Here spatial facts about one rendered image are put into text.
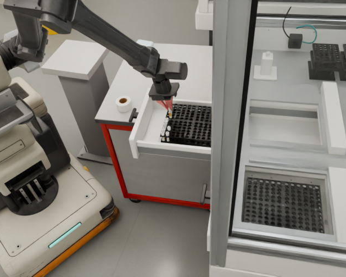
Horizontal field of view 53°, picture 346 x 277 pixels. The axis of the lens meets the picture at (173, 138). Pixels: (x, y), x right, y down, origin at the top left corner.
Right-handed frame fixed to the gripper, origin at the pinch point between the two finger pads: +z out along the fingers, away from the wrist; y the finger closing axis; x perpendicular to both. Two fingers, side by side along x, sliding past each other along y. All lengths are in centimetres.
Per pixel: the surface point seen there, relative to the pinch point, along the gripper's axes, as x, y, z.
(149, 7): 251, -105, 84
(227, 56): -54, 35, -58
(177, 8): 252, -73, 89
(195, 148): -13.5, 11.1, 7.2
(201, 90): 33.2, 3.0, 20.1
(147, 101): 4.4, -10.4, 0.7
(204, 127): -3.7, 12.7, 6.9
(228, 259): -55, 29, -1
